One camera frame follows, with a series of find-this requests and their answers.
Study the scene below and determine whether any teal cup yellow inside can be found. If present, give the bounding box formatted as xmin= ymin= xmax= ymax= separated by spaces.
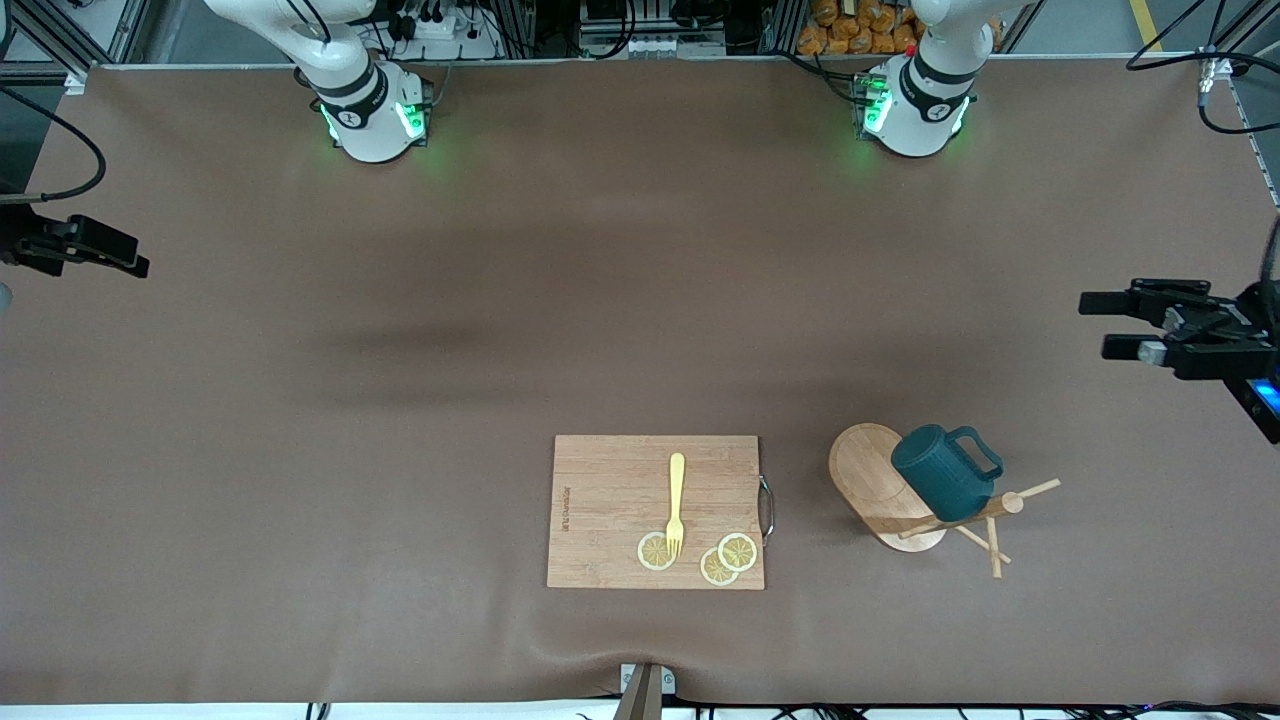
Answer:
xmin=890 ymin=424 xmax=1004 ymax=524

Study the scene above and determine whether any white power strip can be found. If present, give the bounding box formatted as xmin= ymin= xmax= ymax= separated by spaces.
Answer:
xmin=385 ymin=8 xmax=501 ymax=61

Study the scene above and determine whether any brown table mat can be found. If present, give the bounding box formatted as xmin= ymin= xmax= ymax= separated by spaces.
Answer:
xmin=0 ymin=55 xmax=1280 ymax=706

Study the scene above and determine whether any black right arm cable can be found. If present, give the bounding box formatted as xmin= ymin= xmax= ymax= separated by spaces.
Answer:
xmin=0 ymin=85 xmax=109 ymax=204

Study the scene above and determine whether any wooden cup rack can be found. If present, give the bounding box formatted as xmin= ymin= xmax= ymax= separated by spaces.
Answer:
xmin=828 ymin=423 xmax=1063 ymax=580

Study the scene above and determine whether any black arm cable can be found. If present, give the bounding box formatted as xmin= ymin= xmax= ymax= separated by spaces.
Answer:
xmin=0 ymin=85 xmax=109 ymax=204
xmin=1127 ymin=0 xmax=1280 ymax=136

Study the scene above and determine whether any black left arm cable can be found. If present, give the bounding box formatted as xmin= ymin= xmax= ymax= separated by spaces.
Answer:
xmin=1127 ymin=0 xmax=1280 ymax=136

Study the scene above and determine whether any wooden cutting board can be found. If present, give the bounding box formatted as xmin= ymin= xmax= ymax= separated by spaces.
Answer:
xmin=546 ymin=434 xmax=766 ymax=591

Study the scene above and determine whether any metal table edge bracket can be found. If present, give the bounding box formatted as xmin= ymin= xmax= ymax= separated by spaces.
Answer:
xmin=612 ymin=662 xmax=677 ymax=720

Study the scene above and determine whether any grey electrical rail unit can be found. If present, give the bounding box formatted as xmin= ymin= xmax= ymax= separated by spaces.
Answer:
xmin=580 ymin=0 xmax=728 ymax=59

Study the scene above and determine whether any aluminium frame profile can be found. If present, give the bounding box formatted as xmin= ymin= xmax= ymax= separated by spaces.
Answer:
xmin=0 ymin=0 xmax=151 ymax=86
xmin=1195 ymin=0 xmax=1280 ymax=213

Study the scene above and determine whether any yellow plastic fork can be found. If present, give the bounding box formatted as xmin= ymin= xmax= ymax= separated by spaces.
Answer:
xmin=665 ymin=452 xmax=688 ymax=559

